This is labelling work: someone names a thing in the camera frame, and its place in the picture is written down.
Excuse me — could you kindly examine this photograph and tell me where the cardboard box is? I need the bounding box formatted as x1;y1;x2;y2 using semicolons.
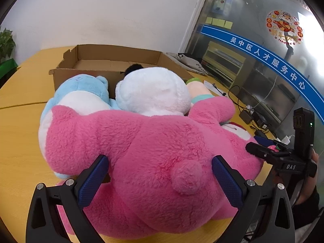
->
49;44;195;99

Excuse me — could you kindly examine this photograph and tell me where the yellow shelf unit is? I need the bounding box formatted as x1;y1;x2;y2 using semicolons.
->
202;42;247;87

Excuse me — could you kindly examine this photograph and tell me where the blue banner strip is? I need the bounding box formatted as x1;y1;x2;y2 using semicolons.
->
201;24;324;122

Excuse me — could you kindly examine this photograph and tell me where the round festive window sticker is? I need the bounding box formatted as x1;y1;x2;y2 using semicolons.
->
266;10;304;44

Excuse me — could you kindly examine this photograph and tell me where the black power adapter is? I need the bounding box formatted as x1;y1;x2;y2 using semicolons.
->
239;110;254;124

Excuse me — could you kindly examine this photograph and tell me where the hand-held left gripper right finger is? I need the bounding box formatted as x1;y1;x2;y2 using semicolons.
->
211;155;295;243

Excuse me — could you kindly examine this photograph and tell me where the green potted plant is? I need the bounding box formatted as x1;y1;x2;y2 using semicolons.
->
0;28;16;64

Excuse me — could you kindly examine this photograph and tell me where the white paper sheet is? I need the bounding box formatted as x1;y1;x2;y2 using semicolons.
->
202;80;227;96

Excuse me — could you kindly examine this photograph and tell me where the blue and white plush toy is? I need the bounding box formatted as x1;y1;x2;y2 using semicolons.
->
38;74;122;180

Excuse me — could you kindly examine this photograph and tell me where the pastel pink and teal plush toy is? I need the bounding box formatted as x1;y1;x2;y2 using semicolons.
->
186;78;215;104

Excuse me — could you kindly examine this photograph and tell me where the black cable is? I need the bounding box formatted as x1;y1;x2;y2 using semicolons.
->
228;85;252;112

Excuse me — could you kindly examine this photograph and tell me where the black electronic box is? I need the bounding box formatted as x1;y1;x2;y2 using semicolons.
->
253;111;269;130

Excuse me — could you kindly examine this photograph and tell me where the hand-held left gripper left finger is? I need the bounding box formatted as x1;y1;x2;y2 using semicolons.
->
25;154;109;243

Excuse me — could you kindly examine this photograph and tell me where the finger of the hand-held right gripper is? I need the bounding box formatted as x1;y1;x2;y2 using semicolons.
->
245;142;294;164
254;136;277;146

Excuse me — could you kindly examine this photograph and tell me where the grey fabric bag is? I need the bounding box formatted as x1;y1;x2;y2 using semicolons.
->
166;53;209;76

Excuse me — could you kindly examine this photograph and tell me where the person's right forearm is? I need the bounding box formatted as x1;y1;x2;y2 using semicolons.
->
291;180;324;231

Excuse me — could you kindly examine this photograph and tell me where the person's right hand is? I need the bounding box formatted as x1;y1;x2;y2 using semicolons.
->
311;148;321;167

